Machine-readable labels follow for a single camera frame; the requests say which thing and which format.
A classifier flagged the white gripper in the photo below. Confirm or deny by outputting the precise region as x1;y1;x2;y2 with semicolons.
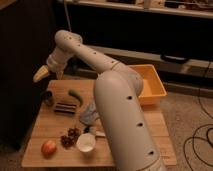
33;54;68;83

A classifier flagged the blue grey towel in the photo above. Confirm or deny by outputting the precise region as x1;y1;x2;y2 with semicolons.
79;102;99;125

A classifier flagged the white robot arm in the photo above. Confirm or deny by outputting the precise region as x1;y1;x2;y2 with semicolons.
33;30;167;171

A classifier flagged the striped chocolate bar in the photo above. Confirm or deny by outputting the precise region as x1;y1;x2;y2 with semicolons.
54;103;77;115

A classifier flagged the silver spoon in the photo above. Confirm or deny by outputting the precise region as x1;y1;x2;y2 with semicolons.
84;126;105;137

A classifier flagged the dark grape bunch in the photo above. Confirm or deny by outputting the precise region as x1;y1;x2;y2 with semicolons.
61;127;81;148

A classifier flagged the red apple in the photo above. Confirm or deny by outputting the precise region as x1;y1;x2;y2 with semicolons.
41;140;57;156

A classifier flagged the white bowl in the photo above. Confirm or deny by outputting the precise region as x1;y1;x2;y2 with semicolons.
76;133;96;153

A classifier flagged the orange plastic bin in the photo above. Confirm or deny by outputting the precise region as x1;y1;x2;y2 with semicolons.
131;64;167;105

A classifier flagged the wooden shelf unit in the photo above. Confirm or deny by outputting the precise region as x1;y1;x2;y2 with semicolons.
55;0;213;95

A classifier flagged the black handle on shelf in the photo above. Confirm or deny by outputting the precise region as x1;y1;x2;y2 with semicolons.
160;54;189;64

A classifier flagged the black cable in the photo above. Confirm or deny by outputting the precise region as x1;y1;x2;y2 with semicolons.
182;61;213;171

